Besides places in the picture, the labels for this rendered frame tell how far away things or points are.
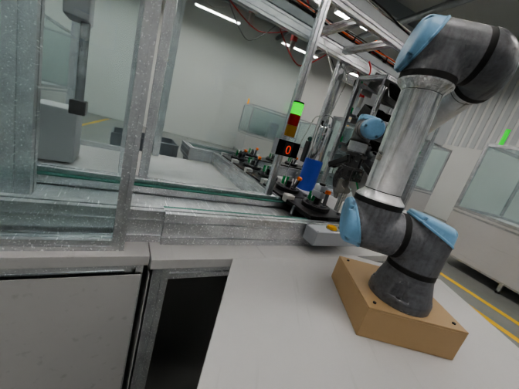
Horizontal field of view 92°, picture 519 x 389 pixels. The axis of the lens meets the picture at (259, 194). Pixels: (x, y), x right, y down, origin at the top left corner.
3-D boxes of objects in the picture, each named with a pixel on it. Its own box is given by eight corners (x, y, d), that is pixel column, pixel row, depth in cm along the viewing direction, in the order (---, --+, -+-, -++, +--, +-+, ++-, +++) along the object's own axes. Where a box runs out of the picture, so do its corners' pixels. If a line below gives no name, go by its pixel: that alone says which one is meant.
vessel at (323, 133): (325, 163, 212) (341, 118, 203) (313, 160, 205) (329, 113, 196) (315, 159, 224) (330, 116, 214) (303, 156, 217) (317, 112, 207)
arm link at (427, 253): (449, 285, 58) (477, 232, 55) (391, 266, 59) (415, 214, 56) (425, 261, 69) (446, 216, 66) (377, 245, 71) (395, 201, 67)
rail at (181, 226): (357, 246, 119) (365, 225, 116) (160, 244, 74) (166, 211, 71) (348, 240, 123) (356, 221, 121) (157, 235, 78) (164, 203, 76)
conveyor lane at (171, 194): (340, 239, 121) (347, 221, 119) (157, 234, 79) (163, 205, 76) (306, 214, 145) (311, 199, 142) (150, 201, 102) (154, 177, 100)
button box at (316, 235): (350, 246, 104) (355, 233, 103) (312, 246, 94) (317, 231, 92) (337, 238, 110) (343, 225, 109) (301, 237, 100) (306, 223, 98)
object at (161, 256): (432, 258, 142) (434, 254, 142) (149, 269, 66) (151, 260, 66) (294, 181, 259) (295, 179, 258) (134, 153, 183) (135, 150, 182)
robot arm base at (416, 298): (443, 320, 61) (462, 286, 59) (391, 313, 58) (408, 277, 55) (401, 282, 75) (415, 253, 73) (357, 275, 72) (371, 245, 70)
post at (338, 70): (306, 183, 256) (357, 35, 221) (300, 181, 251) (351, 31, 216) (304, 181, 260) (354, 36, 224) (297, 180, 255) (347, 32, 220)
